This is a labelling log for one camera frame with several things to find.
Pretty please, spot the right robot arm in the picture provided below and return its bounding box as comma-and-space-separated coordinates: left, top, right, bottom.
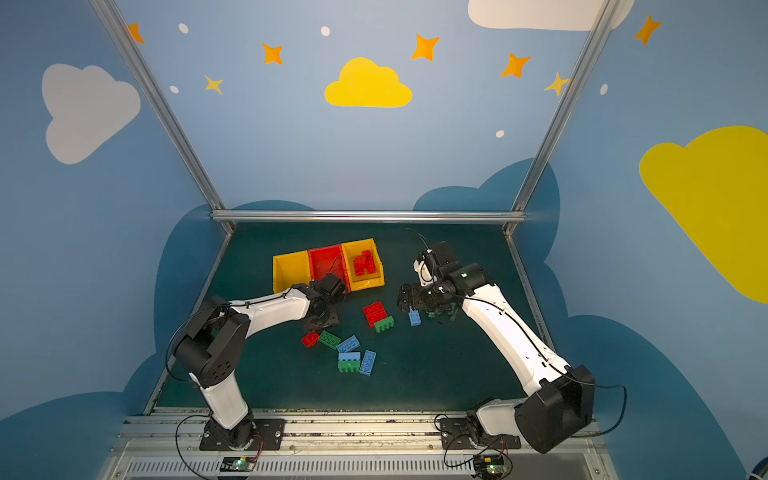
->
401, 260, 595, 454

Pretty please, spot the right aluminium frame post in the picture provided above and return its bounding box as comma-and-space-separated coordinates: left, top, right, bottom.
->
503, 0, 624, 240

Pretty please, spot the controller board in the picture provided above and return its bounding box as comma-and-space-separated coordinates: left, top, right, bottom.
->
472, 454, 509, 480
219, 456, 257, 474

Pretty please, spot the left aluminium frame post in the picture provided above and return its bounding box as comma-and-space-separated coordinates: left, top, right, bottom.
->
90, 0, 225, 213

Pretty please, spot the left controller board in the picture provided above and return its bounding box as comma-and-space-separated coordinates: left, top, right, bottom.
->
219, 456, 257, 474

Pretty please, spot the dark green lego brick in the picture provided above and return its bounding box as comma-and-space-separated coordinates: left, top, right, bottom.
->
318, 331, 341, 350

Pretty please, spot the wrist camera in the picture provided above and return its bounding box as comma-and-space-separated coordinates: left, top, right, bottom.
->
413, 241, 462, 286
318, 273, 347, 302

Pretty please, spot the large red lego brick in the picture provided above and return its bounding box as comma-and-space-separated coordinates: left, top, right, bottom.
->
362, 301, 388, 328

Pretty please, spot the red lego brick top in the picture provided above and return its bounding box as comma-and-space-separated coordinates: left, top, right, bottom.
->
353, 256, 368, 277

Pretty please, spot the yellow bin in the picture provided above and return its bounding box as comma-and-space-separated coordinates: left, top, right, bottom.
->
341, 238, 385, 292
272, 250, 311, 293

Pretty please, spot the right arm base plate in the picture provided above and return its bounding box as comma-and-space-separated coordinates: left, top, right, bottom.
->
433, 415, 522, 451

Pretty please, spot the green lego brick center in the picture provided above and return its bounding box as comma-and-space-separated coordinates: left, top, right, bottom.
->
374, 316, 395, 333

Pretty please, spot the blue lego brick tilted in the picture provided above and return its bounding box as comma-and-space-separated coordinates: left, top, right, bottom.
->
337, 335, 360, 353

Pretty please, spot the horizontal aluminium frame bar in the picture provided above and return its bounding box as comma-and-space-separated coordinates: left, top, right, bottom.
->
212, 210, 526, 224

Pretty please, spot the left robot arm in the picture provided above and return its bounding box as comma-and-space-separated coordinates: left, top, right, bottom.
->
171, 274, 346, 433

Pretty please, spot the blue lego on green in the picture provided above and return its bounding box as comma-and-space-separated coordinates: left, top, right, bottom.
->
338, 352, 361, 362

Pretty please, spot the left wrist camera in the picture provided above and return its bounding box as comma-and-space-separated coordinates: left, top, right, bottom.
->
318, 273, 347, 302

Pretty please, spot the blue lego brick upright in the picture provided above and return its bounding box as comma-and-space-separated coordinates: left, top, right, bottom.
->
408, 310, 421, 326

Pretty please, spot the aluminium frame post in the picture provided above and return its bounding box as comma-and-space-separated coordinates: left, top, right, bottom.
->
90, 0, 225, 213
503, 0, 624, 240

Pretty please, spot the right controller board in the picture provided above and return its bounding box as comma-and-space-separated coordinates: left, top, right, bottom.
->
472, 454, 509, 480

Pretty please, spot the green lego under blue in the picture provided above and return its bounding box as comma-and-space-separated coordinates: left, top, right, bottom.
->
337, 360, 361, 373

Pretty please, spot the red bin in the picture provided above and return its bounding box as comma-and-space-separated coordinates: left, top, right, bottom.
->
308, 245, 349, 286

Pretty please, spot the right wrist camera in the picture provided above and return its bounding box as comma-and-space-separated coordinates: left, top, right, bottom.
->
413, 241, 462, 286

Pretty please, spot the blue lego brick lower right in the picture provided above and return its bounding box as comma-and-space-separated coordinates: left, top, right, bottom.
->
359, 350, 376, 377

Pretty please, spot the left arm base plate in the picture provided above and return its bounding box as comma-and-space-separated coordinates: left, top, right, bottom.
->
199, 415, 286, 452

